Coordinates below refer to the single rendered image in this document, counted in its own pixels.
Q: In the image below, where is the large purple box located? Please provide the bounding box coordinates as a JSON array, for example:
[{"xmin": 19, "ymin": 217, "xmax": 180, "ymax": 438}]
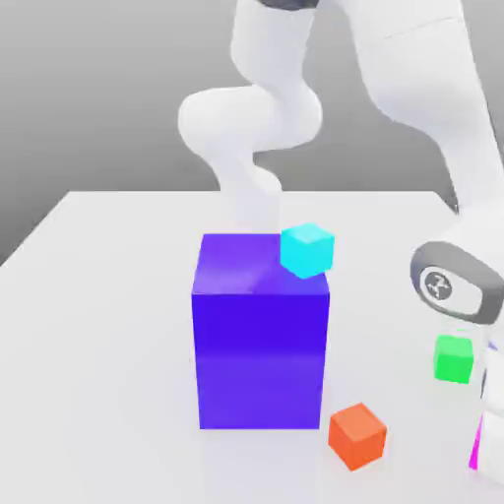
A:
[{"xmin": 191, "ymin": 232, "xmax": 331, "ymax": 431}]

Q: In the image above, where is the small orange cube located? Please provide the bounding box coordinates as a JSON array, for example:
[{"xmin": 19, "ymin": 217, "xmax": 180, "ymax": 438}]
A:
[{"xmin": 327, "ymin": 402, "xmax": 388, "ymax": 473}]

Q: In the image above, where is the small magenta cube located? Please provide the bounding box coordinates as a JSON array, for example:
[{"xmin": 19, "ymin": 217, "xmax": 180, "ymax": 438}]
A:
[{"xmin": 468, "ymin": 414, "xmax": 484, "ymax": 473}]

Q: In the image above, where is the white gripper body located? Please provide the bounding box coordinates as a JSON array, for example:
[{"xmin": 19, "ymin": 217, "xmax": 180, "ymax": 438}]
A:
[{"xmin": 474, "ymin": 410, "xmax": 504, "ymax": 484}]

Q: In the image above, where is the small cyan cube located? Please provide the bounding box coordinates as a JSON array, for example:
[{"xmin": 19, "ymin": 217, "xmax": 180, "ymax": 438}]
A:
[{"xmin": 279, "ymin": 221, "xmax": 337, "ymax": 281}]

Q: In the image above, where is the small green cube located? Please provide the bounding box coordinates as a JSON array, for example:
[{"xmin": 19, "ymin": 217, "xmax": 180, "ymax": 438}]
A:
[{"xmin": 432, "ymin": 334, "xmax": 474, "ymax": 385}]

